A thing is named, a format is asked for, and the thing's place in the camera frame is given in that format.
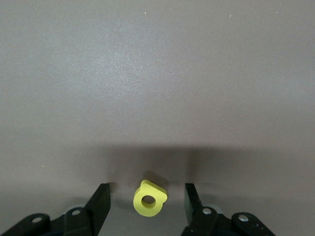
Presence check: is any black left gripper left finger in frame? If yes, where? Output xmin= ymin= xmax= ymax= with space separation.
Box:
xmin=0 ymin=182 xmax=111 ymax=236

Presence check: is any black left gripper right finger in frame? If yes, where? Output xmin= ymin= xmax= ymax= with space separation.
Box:
xmin=181 ymin=183 xmax=278 ymax=236

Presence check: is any yellow foam letter d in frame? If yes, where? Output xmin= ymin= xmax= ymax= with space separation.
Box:
xmin=133 ymin=179 xmax=168 ymax=218

